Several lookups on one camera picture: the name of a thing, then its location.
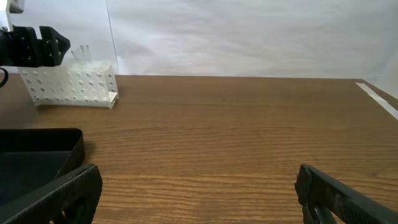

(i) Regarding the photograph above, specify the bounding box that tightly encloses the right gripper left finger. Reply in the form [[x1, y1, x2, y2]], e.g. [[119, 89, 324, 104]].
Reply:
[[0, 163, 104, 224]]

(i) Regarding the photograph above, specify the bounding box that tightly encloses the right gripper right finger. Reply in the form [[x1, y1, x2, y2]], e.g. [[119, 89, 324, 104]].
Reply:
[[294, 164, 398, 224]]

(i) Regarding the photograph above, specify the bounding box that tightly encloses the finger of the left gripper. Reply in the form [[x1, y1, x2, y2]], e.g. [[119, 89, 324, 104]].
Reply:
[[39, 26, 72, 67]]

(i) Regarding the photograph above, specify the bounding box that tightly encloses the clear test tube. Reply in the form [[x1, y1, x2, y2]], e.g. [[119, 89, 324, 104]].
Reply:
[[80, 45, 93, 62], [70, 48, 83, 63]]

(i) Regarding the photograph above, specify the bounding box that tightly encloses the white test tube rack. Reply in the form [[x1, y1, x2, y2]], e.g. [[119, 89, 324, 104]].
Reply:
[[17, 58, 120, 110]]

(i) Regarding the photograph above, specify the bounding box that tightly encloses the black tray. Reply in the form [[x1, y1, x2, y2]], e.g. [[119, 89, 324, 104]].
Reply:
[[0, 128, 85, 207]]

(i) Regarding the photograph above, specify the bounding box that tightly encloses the black cable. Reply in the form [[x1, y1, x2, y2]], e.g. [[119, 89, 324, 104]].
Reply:
[[0, 67, 10, 89]]

